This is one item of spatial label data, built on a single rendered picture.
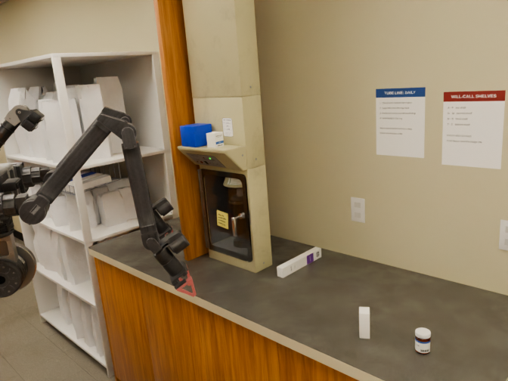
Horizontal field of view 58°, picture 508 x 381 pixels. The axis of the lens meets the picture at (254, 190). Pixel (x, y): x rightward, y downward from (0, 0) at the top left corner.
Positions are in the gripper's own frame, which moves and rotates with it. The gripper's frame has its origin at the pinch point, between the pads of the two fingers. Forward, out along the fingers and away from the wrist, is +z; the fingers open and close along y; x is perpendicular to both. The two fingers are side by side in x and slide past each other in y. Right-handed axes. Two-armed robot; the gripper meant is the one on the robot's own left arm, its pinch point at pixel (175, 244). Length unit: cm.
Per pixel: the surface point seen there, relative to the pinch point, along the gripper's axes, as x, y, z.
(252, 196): -40.8, -24.2, -4.9
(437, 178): -101, -58, 23
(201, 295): 0.9, -36.1, 11.8
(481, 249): -96, -73, 50
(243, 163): -45, -26, -20
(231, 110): -55, -19, -39
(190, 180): -23.6, 5.9, -19.2
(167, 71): -44, 3, -65
